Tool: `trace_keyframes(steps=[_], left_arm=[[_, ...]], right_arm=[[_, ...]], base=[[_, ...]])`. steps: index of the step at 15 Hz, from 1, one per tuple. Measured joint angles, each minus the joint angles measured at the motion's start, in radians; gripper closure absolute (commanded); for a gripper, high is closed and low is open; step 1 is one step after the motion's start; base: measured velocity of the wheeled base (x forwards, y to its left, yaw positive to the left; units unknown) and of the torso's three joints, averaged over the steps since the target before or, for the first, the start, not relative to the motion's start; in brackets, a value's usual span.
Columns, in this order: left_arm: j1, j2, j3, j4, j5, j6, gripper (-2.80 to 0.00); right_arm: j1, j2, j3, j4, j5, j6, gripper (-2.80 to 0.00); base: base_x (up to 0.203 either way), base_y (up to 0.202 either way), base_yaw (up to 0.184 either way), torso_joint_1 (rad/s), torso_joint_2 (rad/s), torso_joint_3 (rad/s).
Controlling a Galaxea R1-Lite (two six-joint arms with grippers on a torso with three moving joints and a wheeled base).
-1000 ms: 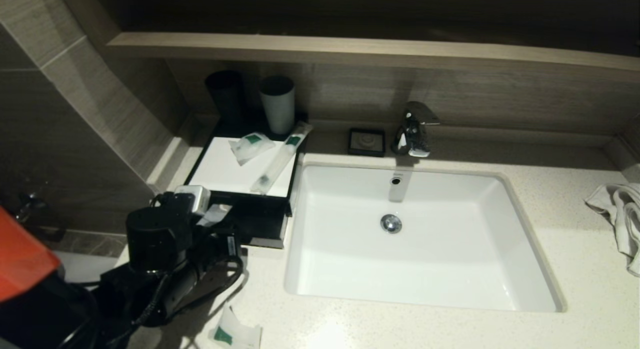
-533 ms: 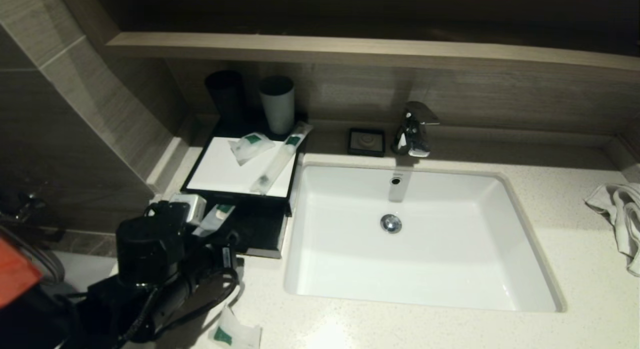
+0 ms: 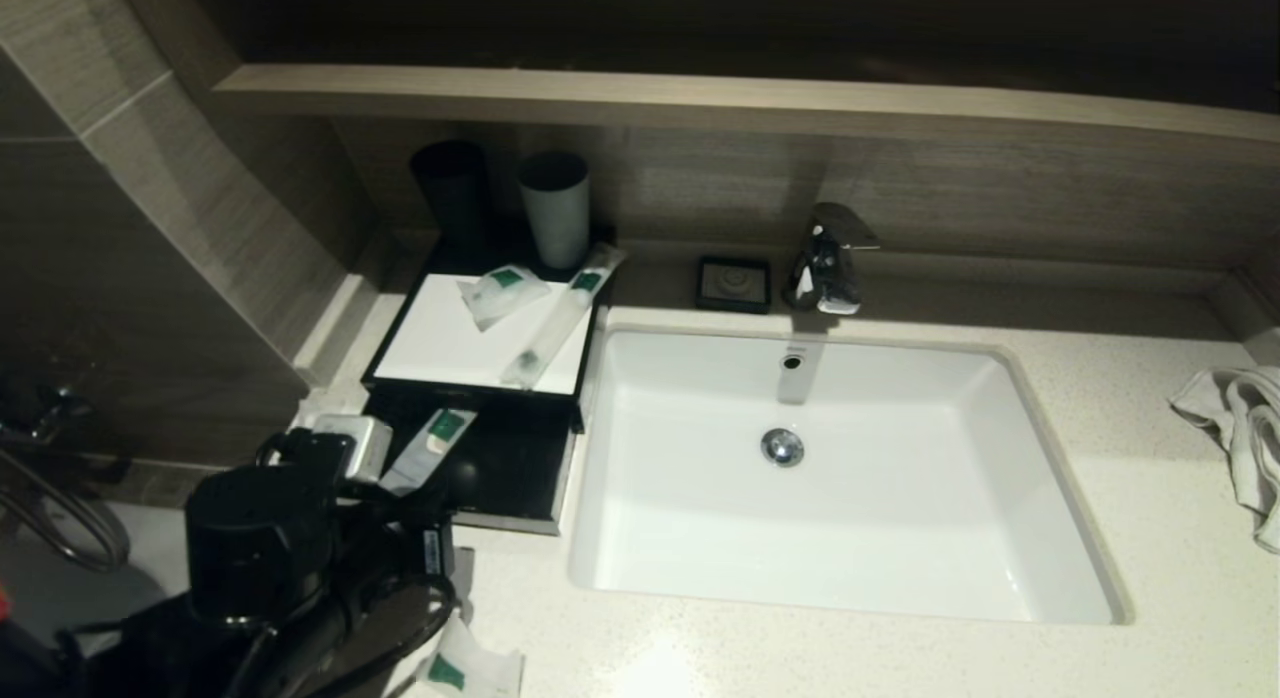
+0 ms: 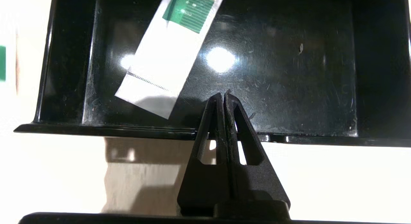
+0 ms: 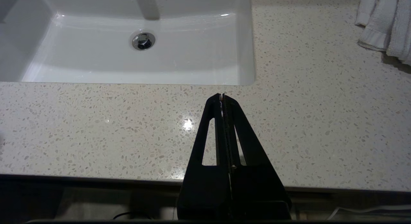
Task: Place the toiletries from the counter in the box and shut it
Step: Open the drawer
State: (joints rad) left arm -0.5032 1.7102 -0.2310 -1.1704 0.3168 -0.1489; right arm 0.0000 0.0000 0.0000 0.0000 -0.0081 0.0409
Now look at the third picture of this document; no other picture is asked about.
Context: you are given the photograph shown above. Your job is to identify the chrome drain stopper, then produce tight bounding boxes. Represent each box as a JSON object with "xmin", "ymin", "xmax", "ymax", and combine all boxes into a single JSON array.
[{"xmin": 760, "ymin": 428, "xmax": 805, "ymax": 469}]

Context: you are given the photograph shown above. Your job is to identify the light wooden shelf ledge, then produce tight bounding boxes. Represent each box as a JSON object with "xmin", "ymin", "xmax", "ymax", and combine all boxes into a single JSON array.
[{"xmin": 210, "ymin": 63, "xmax": 1280, "ymax": 144}]

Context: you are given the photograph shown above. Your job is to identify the white towel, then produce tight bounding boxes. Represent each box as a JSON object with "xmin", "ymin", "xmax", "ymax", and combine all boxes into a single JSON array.
[{"xmin": 1170, "ymin": 366, "xmax": 1280, "ymax": 554}]

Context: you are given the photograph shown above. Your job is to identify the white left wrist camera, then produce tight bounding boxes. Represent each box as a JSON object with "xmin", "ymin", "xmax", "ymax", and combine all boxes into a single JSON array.
[{"xmin": 310, "ymin": 415, "xmax": 394, "ymax": 484}]

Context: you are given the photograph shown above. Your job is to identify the small clear packet green label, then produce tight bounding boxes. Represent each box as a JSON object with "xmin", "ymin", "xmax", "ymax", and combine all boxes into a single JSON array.
[
  {"xmin": 405, "ymin": 616, "xmax": 525, "ymax": 698},
  {"xmin": 457, "ymin": 264, "xmax": 553, "ymax": 333}
]

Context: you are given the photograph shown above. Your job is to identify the long tan packet green label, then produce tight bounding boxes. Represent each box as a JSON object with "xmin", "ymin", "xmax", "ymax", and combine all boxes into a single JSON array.
[{"xmin": 380, "ymin": 408, "xmax": 478, "ymax": 495}]

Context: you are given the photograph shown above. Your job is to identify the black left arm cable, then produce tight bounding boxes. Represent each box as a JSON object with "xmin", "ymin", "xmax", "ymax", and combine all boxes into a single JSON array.
[{"xmin": 230, "ymin": 578, "xmax": 461, "ymax": 698}]

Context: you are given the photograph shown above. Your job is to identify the chrome faucet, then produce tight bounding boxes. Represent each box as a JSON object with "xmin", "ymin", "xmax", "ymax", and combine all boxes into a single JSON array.
[{"xmin": 781, "ymin": 202, "xmax": 883, "ymax": 316}]

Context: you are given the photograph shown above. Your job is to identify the black plastic cup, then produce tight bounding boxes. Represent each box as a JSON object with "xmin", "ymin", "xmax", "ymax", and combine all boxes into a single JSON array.
[{"xmin": 410, "ymin": 140, "xmax": 493, "ymax": 269}]

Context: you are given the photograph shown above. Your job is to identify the black square soap dish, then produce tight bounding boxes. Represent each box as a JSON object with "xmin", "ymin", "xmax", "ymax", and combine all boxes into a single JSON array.
[{"xmin": 696, "ymin": 255, "xmax": 772, "ymax": 314}]

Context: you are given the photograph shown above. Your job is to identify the black looped hose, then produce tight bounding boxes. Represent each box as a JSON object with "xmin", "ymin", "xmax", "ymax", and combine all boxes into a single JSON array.
[{"xmin": 0, "ymin": 448, "xmax": 131, "ymax": 569}]

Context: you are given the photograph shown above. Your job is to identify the grey cup with dark rim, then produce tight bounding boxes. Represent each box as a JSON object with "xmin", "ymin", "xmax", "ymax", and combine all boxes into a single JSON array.
[{"xmin": 517, "ymin": 151, "xmax": 591, "ymax": 270}]

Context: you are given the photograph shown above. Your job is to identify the chrome wall valve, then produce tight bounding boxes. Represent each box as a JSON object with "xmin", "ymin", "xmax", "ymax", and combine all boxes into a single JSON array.
[{"xmin": 0, "ymin": 373, "xmax": 91, "ymax": 449}]

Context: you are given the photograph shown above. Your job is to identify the white ceramic sink basin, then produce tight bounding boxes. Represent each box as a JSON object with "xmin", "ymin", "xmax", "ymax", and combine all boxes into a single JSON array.
[{"xmin": 568, "ymin": 323, "xmax": 1135, "ymax": 625}]

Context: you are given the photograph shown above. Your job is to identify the black amenity box with drawer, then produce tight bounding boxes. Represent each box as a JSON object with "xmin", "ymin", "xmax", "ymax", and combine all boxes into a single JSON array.
[{"xmin": 360, "ymin": 223, "xmax": 618, "ymax": 411}]

